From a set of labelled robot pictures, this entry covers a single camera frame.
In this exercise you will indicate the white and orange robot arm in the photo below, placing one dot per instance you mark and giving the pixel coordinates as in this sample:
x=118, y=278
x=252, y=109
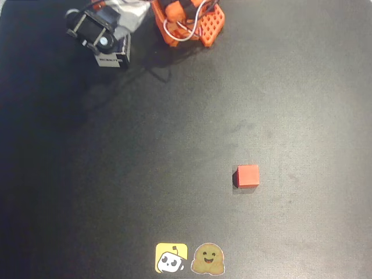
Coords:
x=177, y=8

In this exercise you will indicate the orange robot base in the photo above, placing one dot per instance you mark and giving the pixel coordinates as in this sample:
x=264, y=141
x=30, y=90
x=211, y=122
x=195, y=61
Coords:
x=212, y=26

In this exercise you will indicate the white open cardboard box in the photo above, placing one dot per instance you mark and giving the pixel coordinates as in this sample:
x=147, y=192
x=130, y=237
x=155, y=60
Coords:
x=109, y=61

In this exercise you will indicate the red cube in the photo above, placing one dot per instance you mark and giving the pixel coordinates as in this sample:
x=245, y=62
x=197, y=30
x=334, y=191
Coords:
x=247, y=175

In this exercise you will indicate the yellow robot sticker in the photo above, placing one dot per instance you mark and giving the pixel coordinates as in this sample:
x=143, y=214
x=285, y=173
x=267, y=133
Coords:
x=171, y=257

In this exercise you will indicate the hugging face emoji sticker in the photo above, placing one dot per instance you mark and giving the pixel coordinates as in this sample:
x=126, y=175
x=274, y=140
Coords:
x=208, y=259

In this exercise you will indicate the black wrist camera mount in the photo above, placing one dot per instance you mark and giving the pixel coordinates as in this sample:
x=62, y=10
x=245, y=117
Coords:
x=93, y=29

